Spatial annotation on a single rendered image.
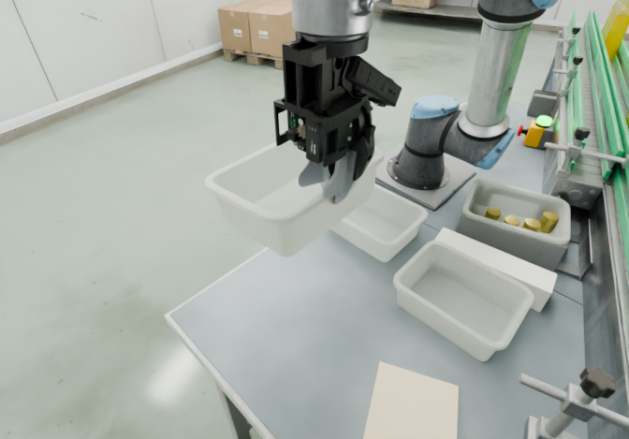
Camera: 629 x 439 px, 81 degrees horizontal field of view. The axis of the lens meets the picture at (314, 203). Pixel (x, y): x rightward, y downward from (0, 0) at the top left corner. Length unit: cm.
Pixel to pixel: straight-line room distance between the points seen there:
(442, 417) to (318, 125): 45
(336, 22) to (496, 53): 54
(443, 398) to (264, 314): 36
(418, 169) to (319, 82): 76
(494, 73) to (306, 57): 58
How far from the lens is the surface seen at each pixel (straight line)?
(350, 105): 39
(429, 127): 104
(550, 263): 99
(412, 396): 64
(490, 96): 91
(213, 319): 80
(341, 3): 35
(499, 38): 83
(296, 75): 36
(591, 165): 119
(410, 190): 109
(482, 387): 76
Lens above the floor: 139
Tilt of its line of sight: 38 degrees down
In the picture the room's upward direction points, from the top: straight up
